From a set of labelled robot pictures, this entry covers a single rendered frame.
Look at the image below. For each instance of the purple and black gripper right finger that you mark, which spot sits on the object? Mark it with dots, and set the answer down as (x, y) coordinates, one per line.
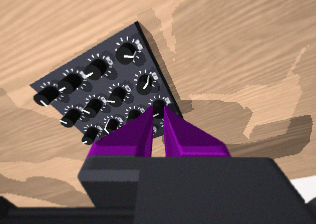
(188, 140)

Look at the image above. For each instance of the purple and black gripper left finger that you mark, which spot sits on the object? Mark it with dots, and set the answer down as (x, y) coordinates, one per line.
(129, 139)

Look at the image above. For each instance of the black knob box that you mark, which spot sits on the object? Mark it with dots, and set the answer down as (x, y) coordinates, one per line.
(119, 79)

